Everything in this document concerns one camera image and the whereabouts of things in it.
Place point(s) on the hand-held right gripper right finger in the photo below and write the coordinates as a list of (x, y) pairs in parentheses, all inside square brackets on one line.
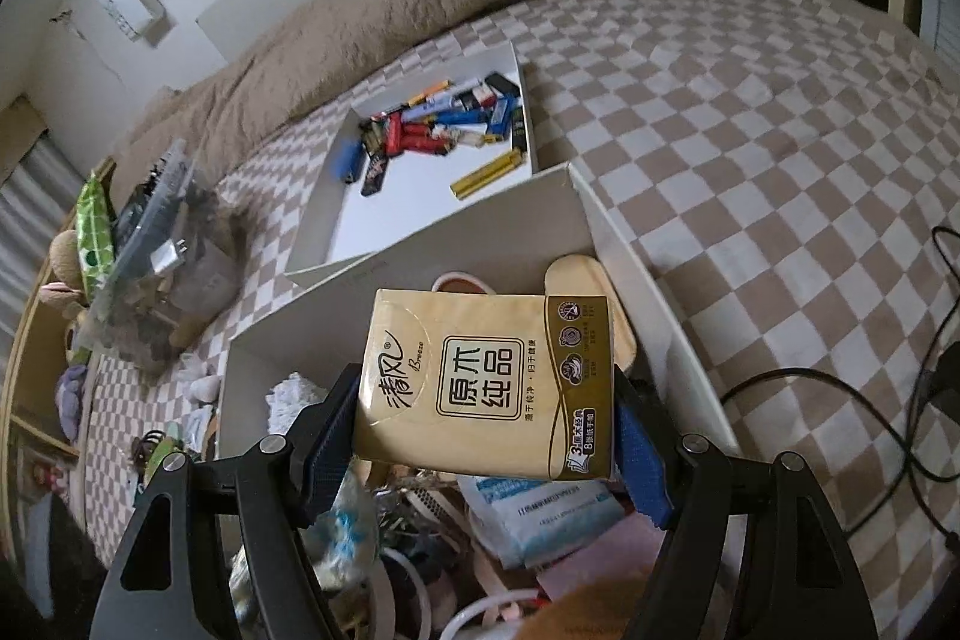
[(637, 460)]

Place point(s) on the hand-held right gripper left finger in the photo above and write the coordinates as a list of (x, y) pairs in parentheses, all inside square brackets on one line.
[(330, 441)]

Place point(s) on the gold tissue packet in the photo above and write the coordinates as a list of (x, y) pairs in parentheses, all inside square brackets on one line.
[(480, 385)]

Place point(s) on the white shoe box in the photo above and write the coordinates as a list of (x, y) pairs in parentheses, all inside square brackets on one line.
[(465, 235)]

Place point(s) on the white lace cloth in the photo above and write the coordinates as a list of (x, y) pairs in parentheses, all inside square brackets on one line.
[(296, 400)]

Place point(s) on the pink brown notebook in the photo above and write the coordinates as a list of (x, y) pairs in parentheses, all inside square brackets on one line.
[(600, 565)]

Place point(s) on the blue white packet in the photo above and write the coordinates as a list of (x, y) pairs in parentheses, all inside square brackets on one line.
[(540, 520)]

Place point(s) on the white cotton wad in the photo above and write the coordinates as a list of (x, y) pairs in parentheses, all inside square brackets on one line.
[(202, 385)]

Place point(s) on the clear plastic storage bin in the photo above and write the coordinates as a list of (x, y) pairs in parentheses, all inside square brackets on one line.
[(157, 280)]

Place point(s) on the white shallow tray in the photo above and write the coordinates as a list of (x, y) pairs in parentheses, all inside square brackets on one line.
[(420, 197)]

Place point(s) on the purple plush toy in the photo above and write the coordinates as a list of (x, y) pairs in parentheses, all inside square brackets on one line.
[(73, 400)]

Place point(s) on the wooden bedside shelf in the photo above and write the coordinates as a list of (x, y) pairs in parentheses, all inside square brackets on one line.
[(37, 385)]

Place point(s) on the green dotted snack bag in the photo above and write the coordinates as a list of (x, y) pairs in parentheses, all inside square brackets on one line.
[(97, 235)]

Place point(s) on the brown fleece plush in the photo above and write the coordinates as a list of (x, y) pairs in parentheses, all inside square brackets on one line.
[(66, 265)]

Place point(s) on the checkered bed sheet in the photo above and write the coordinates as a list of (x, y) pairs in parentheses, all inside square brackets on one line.
[(750, 160)]

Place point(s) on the pile of lighters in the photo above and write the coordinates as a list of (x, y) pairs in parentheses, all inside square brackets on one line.
[(427, 134)]

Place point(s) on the grey curtain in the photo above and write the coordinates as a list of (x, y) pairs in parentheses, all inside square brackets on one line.
[(37, 183)]

